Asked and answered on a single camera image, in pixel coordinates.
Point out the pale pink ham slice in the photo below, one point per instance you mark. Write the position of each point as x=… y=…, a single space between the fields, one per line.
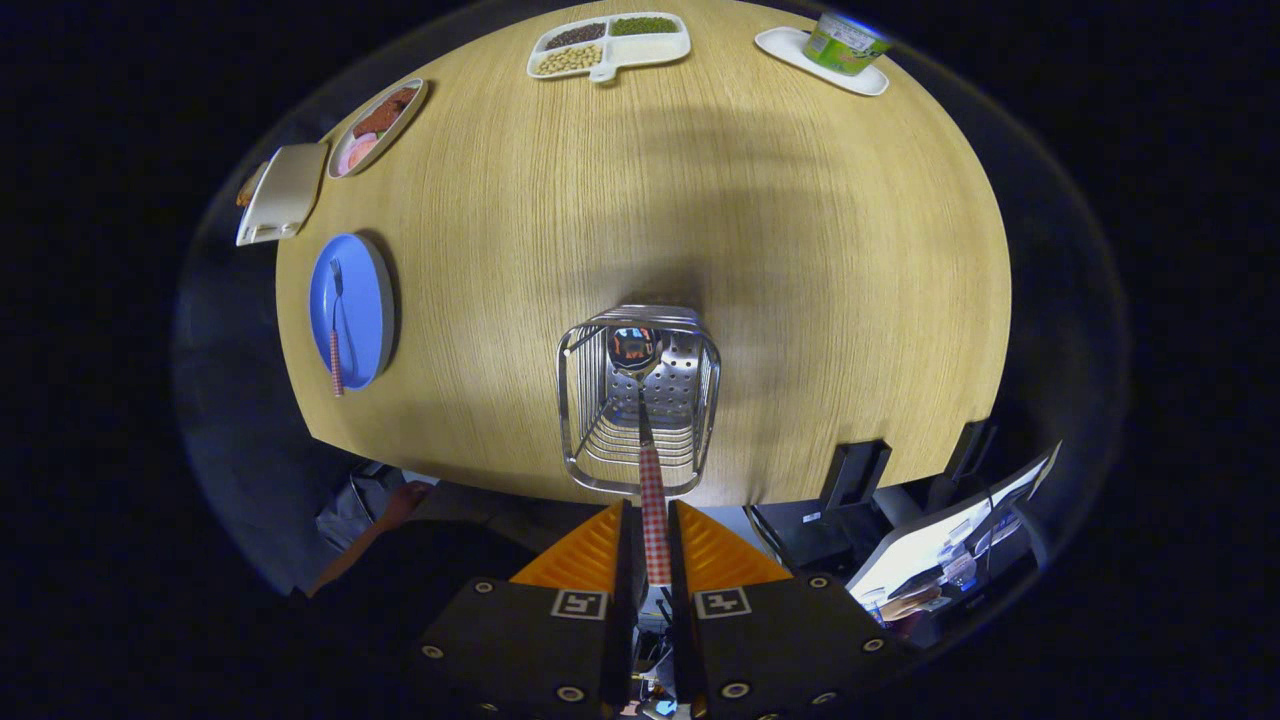
x=350 y=162

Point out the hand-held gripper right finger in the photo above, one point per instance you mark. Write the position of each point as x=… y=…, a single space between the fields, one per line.
x=780 y=640

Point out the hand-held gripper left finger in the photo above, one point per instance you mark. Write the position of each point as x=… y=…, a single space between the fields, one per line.
x=540 y=640

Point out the grey bag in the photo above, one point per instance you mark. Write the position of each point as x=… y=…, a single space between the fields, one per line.
x=350 y=505

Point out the white oval plate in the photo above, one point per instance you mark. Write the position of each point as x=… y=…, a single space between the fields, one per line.
x=400 y=120

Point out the brown steak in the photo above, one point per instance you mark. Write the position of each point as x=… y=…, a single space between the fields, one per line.
x=380 y=115

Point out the red pink ham slice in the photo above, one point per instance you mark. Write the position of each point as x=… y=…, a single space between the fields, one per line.
x=364 y=146

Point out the black desk clamp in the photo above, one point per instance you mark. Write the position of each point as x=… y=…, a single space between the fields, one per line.
x=853 y=475
x=970 y=450

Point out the white flat tray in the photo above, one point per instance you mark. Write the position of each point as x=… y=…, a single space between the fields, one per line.
x=788 y=44

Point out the white toaster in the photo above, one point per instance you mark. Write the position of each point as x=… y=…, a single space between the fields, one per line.
x=285 y=190

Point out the white divided bean dish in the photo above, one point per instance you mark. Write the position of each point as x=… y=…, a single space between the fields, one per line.
x=650 y=48

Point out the toasted bread slice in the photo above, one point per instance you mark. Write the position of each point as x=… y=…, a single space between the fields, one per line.
x=246 y=192

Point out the white computer monitor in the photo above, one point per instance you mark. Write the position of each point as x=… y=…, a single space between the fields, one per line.
x=920 y=545

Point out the green cup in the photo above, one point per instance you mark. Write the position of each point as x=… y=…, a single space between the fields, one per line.
x=840 y=52

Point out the blue plate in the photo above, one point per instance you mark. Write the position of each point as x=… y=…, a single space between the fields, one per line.
x=365 y=300

